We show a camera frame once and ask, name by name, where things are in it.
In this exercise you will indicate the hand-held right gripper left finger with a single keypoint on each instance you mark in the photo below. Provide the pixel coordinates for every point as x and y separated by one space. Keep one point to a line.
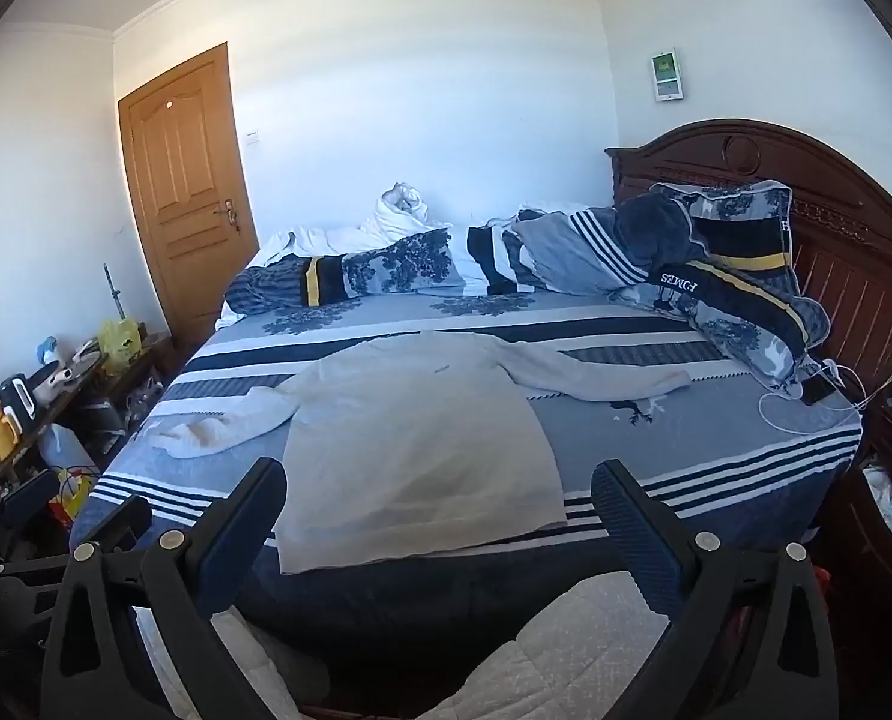
225 555

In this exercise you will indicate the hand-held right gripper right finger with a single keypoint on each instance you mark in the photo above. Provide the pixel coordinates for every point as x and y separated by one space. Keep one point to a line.
641 540

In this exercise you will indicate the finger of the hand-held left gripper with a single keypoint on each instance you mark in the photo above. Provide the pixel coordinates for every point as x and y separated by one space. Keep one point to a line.
119 521
29 493

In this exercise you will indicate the beige knit sweater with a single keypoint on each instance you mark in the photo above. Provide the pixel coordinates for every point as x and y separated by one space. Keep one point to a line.
416 450

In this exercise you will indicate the yellow and red bundle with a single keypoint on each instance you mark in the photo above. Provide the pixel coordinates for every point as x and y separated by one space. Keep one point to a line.
74 491

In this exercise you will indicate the clear water jug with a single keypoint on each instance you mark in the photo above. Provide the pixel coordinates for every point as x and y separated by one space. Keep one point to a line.
67 450

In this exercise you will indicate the black and white appliance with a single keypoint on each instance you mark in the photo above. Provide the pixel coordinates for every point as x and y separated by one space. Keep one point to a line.
17 397

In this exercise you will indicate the bed with striped blue sheet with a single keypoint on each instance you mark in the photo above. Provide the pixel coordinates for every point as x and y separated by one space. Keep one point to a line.
678 435

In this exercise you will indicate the white round appliance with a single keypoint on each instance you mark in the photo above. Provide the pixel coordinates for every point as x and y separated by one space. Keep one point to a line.
71 379

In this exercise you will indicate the person's white quilted pants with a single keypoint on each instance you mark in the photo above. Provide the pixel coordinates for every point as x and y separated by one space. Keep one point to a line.
551 652

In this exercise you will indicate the dark wooden side table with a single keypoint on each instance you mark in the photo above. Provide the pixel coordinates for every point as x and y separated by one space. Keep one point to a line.
135 371

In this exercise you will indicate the yellow plastic bag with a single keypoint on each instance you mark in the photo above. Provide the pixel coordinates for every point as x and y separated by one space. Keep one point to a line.
119 349

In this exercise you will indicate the red plastic bag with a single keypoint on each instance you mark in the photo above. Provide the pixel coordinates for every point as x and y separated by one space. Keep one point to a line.
823 577

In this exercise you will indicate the metal rod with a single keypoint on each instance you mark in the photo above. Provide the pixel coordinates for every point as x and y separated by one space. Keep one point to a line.
114 292

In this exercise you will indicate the black phone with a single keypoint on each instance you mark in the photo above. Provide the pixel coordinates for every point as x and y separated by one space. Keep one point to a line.
820 390

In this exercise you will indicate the white cloth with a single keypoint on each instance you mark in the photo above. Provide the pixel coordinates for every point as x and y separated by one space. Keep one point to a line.
889 502

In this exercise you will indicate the floral blue pillow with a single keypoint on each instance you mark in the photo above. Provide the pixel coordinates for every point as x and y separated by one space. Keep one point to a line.
566 247

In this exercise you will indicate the square blue patterned pillow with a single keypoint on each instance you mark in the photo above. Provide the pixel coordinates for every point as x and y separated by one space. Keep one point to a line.
746 229

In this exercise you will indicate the long blue patterned pillow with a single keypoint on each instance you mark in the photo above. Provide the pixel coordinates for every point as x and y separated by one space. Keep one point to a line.
393 266

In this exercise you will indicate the dark wooden headboard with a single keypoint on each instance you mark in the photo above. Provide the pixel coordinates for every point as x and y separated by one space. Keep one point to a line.
851 255

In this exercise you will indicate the wooden door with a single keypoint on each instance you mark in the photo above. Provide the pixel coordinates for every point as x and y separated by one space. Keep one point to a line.
183 165

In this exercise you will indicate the white duvet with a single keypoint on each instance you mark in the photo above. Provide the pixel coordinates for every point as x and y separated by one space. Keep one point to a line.
401 221

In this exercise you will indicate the white wall control panel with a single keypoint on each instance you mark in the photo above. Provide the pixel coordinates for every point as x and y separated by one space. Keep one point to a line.
666 75

